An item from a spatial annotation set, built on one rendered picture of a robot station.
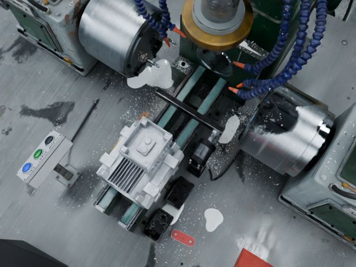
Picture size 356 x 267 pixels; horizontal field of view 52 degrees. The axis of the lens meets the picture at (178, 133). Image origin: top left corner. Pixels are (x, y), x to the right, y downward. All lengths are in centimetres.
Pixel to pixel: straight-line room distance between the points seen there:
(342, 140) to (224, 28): 45
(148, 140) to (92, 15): 43
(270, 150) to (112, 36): 58
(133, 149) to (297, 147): 46
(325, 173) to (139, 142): 51
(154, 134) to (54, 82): 61
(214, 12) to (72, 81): 78
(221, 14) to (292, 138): 40
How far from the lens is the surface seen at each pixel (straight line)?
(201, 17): 93
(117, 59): 118
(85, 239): 135
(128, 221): 120
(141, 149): 102
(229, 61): 121
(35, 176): 113
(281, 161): 110
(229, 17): 91
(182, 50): 135
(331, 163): 106
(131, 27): 115
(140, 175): 105
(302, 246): 138
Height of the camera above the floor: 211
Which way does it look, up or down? 72 degrees down
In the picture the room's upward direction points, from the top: 2 degrees clockwise
